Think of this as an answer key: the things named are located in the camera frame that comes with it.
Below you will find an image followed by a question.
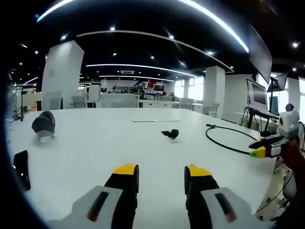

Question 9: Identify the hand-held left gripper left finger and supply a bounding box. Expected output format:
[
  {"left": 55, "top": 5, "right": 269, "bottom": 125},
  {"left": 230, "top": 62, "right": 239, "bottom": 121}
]
[{"left": 48, "top": 163, "right": 140, "bottom": 229}]

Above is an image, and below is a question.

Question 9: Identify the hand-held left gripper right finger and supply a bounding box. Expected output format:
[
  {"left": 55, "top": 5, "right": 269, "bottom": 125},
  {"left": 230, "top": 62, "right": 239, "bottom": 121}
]
[{"left": 184, "top": 163, "right": 269, "bottom": 229}]

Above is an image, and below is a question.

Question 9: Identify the black charging cable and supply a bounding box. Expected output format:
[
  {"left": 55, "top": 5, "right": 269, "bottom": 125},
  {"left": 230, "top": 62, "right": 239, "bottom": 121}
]
[{"left": 205, "top": 124, "right": 258, "bottom": 156}]

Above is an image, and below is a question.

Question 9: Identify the black Velcro strap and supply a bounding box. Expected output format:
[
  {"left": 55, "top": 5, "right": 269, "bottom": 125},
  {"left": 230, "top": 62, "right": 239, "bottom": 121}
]
[{"left": 161, "top": 129, "right": 180, "bottom": 141}]

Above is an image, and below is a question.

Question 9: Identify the white partition desk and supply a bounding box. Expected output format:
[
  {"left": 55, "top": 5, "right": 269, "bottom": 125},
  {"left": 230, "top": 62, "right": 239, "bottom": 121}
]
[{"left": 101, "top": 92, "right": 140, "bottom": 108}]

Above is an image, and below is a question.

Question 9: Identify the computer monitor on stand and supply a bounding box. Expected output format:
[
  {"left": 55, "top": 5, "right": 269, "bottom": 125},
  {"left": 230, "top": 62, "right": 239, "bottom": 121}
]
[{"left": 240, "top": 78, "right": 269, "bottom": 131}]

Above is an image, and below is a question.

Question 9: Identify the tilted black monitor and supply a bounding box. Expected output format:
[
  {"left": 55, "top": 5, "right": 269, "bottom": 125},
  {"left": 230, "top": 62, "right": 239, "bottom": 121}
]
[{"left": 266, "top": 73, "right": 288, "bottom": 93}]

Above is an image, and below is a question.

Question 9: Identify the white office chair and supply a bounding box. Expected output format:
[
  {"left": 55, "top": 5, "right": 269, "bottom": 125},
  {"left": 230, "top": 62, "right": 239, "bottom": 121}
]
[
  {"left": 178, "top": 97, "right": 195, "bottom": 110},
  {"left": 71, "top": 95, "right": 88, "bottom": 109},
  {"left": 208, "top": 103, "right": 220, "bottom": 118}
]

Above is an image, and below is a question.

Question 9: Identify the large hanging black screen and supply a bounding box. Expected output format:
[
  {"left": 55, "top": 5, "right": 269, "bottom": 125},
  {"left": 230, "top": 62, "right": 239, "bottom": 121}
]
[{"left": 249, "top": 23, "right": 273, "bottom": 84}]

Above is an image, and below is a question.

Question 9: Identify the white pillar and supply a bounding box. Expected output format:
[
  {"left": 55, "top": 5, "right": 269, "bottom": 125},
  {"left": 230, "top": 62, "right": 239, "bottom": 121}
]
[
  {"left": 203, "top": 65, "right": 226, "bottom": 113},
  {"left": 41, "top": 40, "right": 85, "bottom": 110}
]

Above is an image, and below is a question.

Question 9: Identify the black smartphone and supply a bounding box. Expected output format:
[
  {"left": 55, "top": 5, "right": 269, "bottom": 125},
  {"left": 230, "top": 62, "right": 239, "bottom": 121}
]
[{"left": 13, "top": 150, "right": 31, "bottom": 192}]

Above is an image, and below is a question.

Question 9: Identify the grey cap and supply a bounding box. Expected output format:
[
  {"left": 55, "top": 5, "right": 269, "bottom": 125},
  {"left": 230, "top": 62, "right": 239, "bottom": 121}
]
[{"left": 31, "top": 110, "right": 56, "bottom": 139}]

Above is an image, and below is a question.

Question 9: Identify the black tripod stand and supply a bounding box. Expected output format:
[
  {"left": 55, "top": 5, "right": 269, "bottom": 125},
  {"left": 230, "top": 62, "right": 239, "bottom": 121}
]
[{"left": 13, "top": 85, "right": 26, "bottom": 122}]

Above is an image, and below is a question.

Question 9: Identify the black thin floor cable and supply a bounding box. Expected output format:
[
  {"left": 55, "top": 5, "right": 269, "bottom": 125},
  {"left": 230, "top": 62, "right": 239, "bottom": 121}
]
[{"left": 255, "top": 171, "right": 295, "bottom": 213}]

